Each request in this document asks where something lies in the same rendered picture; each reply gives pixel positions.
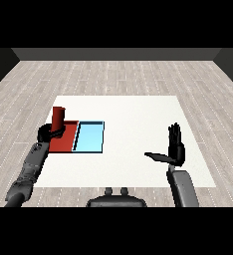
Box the dark grey robot body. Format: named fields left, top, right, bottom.
left=86, top=187, right=148, bottom=208

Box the red can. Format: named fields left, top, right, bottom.
left=51, top=106, right=67, bottom=132

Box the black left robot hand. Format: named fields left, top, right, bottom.
left=37, top=124, right=66, bottom=143

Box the red shallow open box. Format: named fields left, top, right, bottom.
left=47, top=120, right=81, bottom=153

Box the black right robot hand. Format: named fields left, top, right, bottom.
left=143, top=123, right=186, bottom=167

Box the light blue shallow open box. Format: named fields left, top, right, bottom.
left=72, top=121, right=106, bottom=154

